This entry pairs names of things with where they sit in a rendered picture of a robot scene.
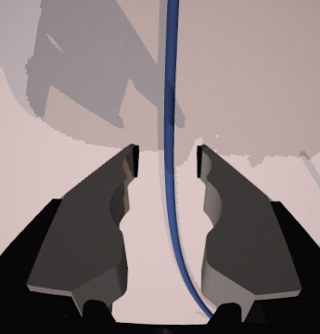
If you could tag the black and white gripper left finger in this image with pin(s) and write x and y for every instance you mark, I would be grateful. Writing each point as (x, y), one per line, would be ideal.
(71, 252)

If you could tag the blue network cable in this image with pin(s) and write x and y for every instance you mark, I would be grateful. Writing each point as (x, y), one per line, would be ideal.
(169, 104)

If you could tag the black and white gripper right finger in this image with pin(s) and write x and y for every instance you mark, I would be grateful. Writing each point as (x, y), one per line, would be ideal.
(257, 254)

